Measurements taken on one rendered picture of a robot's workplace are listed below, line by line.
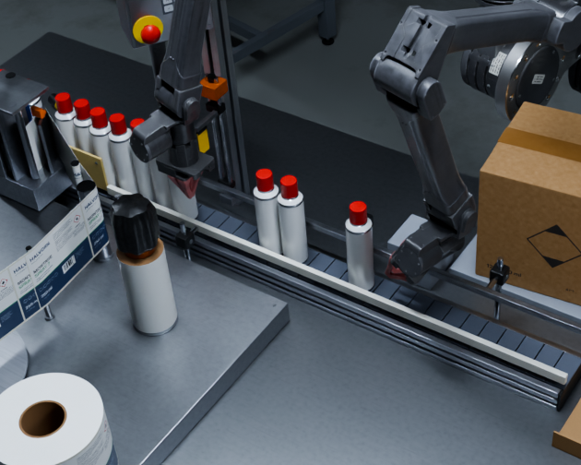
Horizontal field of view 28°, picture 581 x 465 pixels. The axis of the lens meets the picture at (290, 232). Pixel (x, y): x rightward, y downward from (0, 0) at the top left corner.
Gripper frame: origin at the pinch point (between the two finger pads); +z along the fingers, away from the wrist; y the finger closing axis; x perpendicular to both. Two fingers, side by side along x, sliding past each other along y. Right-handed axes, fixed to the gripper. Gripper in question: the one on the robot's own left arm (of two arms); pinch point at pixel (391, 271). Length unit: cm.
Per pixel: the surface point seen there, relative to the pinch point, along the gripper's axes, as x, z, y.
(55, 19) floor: -130, 235, -143
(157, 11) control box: -67, 3, -3
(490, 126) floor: 16, 111, -164
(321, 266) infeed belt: -8.4, 16.2, -0.3
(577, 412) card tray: 38.8, -17.8, 4.4
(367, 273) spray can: -2.4, 4.5, 1.3
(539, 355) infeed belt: 28.0, -14.7, -0.6
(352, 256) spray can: -7.1, 2.5, 2.7
